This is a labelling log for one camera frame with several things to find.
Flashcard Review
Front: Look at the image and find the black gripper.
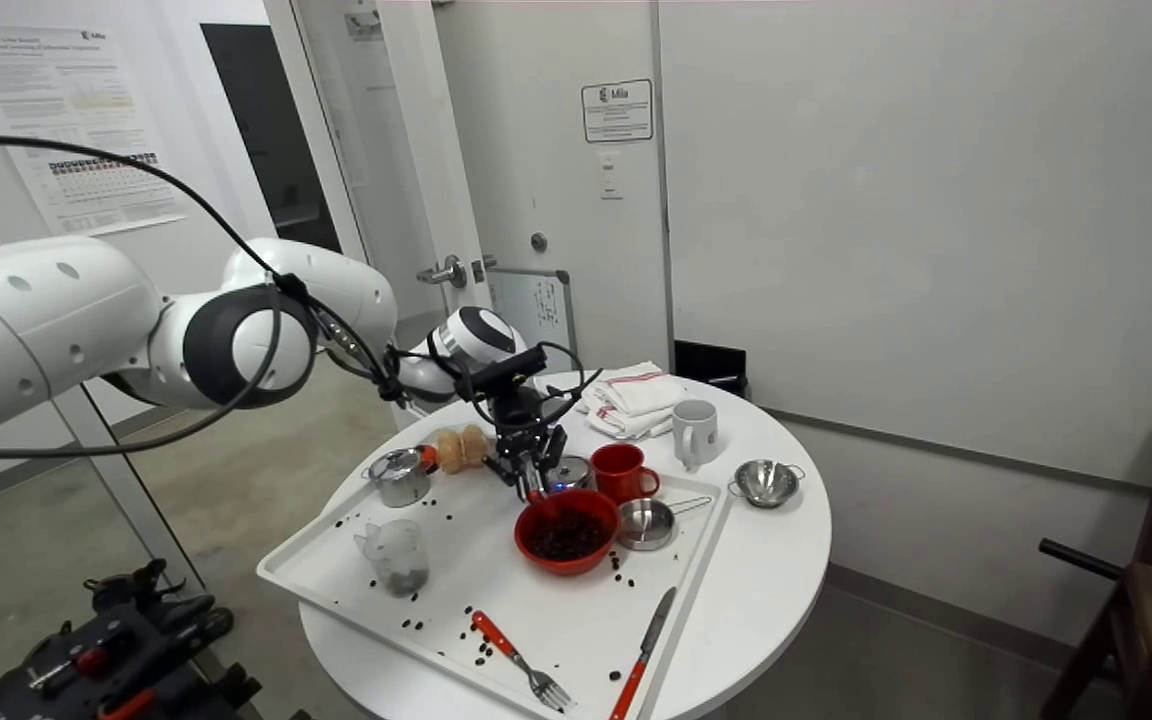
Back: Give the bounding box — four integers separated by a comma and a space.
454, 348, 566, 503

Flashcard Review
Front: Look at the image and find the orange bowl with beans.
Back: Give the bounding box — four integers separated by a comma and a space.
511, 486, 619, 575

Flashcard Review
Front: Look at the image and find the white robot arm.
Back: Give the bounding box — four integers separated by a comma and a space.
0, 235, 575, 501

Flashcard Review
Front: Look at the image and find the small steel dish behind bowl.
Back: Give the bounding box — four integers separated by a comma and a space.
558, 455, 593, 486

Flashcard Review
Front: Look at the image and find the small steel bowl by orange bowl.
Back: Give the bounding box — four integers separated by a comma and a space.
616, 501, 675, 553

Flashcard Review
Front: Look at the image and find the small steel bowl on table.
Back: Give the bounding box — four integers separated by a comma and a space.
736, 461, 800, 507

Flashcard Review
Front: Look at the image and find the red mug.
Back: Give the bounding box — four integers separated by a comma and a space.
593, 443, 659, 503

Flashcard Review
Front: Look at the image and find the small orange lid object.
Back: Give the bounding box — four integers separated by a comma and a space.
417, 443, 440, 471

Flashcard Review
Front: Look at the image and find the white red-striped cloth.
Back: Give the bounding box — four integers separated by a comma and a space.
579, 359, 678, 439

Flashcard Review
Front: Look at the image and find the white rectangular tray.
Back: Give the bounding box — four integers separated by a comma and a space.
257, 471, 727, 720

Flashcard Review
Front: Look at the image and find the grey metal mug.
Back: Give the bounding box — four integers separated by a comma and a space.
673, 399, 719, 471

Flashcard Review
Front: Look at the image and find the black box on floor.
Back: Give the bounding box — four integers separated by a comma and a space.
673, 339, 748, 397

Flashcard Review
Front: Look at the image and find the round white table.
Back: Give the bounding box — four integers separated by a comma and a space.
299, 377, 831, 720

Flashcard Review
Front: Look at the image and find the black tool pile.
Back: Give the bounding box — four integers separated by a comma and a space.
0, 558, 261, 720

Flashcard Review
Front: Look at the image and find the dark wooden chair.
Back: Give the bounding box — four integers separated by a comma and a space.
1034, 403, 1152, 720

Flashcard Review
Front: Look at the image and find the silver door handle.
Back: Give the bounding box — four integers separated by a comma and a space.
417, 255, 467, 288

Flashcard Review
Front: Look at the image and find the orange-handled fork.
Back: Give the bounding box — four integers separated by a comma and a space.
472, 607, 570, 712

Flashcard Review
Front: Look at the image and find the orange-handled knife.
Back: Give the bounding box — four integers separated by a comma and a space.
609, 589, 675, 720

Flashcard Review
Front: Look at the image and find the wall sign paper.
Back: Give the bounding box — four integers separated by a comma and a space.
579, 81, 653, 145

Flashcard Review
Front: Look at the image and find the white poster on wall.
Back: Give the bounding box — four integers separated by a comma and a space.
0, 26, 182, 230

